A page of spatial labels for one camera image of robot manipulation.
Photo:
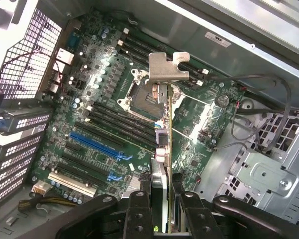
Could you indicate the silver chipset heatsink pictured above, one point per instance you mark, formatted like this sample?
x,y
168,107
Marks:
x,y
133,183

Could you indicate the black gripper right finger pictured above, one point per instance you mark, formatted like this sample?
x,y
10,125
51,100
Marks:
x,y
201,221

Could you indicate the silver coin battery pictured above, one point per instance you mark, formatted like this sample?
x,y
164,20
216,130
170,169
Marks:
x,y
221,100

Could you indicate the green motherboard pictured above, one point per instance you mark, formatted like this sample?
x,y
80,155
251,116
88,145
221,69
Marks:
x,y
97,155

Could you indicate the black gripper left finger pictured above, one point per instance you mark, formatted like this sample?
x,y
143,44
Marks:
x,y
138,219

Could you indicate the CPU socket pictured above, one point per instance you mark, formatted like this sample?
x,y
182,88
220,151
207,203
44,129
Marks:
x,y
139,99

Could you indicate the metal disk bay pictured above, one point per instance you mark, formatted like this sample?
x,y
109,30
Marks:
x,y
261,174

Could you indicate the white expansion slot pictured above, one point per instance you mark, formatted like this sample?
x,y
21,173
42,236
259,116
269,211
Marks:
x,y
72,185

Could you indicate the black expansion slot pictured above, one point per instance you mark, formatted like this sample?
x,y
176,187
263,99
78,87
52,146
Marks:
x,y
84,164
81,174
100,135

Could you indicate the black open PC case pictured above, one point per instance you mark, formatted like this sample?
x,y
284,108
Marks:
x,y
189,32

